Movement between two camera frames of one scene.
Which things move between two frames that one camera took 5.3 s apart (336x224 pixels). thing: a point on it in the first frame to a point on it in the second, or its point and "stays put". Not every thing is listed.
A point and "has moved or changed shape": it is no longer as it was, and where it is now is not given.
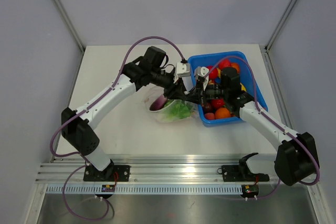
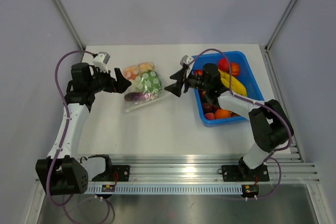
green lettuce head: [176, 109] has moved or changed shape
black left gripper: [175, 91] to [117, 85]
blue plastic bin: [252, 84] stays put
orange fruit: [222, 113] stays put
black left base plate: [111, 173] stays put
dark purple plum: [208, 107] stays put
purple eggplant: [158, 103] to [137, 96]
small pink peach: [209, 116] stays put
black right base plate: [241, 173] stays put
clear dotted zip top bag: [176, 110] to [147, 84]
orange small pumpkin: [236, 66] stays put
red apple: [224, 63] stays put
